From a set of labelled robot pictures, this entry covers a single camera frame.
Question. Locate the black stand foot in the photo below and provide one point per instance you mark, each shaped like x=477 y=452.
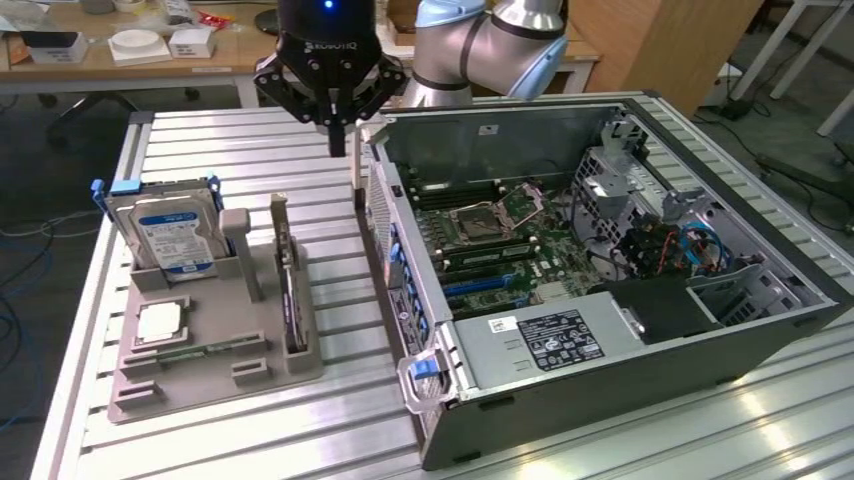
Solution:
x=808 y=172

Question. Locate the white round holder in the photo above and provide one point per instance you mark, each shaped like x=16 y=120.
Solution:
x=136 y=45

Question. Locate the white paper sheet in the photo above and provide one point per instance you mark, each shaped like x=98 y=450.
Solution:
x=397 y=42

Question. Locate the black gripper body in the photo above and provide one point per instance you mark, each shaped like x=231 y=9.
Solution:
x=327 y=45

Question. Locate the grey metal disk bay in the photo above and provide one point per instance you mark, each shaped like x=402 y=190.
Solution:
x=621 y=170
x=748 y=295

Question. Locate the green graphics card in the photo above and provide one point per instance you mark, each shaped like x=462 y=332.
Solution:
x=290 y=280

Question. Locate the green motherboard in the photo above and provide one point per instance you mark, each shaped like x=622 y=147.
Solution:
x=554 y=250

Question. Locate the metal CPU socket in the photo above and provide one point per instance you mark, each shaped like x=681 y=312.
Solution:
x=477 y=225

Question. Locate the black floor device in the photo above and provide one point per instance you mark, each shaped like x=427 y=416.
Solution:
x=734 y=110

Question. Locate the grey parts rack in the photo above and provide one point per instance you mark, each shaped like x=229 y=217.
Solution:
x=221 y=360

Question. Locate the white table frame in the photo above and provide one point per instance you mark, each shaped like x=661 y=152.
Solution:
x=768 y=50

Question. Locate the blue card retention clip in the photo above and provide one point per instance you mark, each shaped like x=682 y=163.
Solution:
x=422 y=330
x=398 y=239
x=415 y=307
x=409 y=287
x=402 y=262

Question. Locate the hard disk with blue bracket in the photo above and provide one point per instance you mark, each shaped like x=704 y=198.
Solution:
x=174 y=235

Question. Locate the black open PC case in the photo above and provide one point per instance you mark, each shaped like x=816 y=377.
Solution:
x=601 y=415

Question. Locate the green RAM stick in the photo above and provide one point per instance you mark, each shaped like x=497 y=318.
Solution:
x=490 y=255
x=200 y=350

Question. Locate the black chair base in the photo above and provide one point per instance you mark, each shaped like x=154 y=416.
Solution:
x=87 y=107

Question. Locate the metal socket cover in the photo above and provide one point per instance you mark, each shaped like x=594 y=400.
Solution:
x=521 y=200

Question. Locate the red packet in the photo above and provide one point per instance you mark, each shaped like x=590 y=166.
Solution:
x=216 y=21

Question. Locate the long black expansion slot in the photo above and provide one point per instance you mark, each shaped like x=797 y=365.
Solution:
x=467 y=274

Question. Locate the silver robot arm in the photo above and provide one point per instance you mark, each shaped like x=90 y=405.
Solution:
x=461 y=55

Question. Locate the wooden cabinet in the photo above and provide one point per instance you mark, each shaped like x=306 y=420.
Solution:
x=668 y=50

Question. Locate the grey cup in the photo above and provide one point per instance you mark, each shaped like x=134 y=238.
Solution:
x=98 y=6

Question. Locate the silver CPU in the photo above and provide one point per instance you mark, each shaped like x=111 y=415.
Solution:
x=159 y=322

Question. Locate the grey power supply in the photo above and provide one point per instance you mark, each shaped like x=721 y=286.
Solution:
x=534 y=345

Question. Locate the black RAM slot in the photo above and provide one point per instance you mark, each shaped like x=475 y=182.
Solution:
x=454 y=185
x=462 y=204
x=457 y=191
x=459 y=198

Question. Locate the blue expansion slot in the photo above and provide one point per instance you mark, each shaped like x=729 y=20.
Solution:
x=477 y=285

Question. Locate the white box with black lid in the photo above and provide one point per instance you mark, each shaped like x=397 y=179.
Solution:
x=54 y=47

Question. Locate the small white box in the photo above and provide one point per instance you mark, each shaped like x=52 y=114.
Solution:
x=191 y=42

